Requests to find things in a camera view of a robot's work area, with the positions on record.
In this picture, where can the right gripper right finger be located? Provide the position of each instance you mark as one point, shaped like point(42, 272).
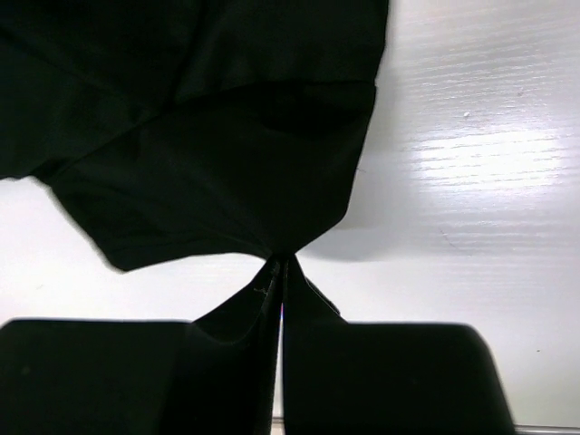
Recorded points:
point(390, 378)

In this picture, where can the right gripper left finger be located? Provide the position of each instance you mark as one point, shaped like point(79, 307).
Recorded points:
point(215, 375)

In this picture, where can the black t shirt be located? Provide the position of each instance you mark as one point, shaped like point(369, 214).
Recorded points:
point(169, 129)

